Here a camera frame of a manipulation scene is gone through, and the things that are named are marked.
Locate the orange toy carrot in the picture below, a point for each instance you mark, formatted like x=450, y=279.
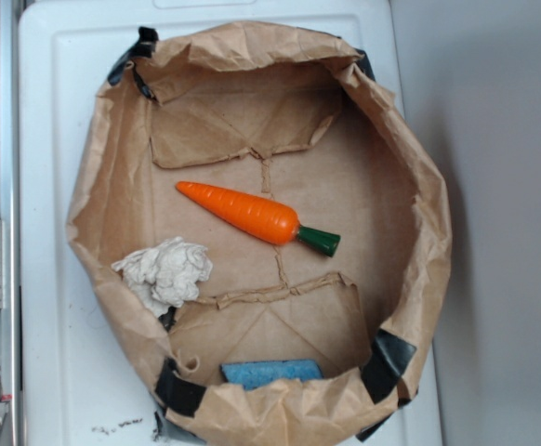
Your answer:
x=265, y=219

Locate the brown paper bag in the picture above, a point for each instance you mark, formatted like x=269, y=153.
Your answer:
x=293, y=116

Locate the crumpled white paper towel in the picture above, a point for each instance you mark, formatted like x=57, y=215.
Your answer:
x=167, y=275

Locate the blue sponge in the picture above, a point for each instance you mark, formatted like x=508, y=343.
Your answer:
x=254, y=374

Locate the white plastic tray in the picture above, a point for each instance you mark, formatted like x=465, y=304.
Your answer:
x=79, y=388

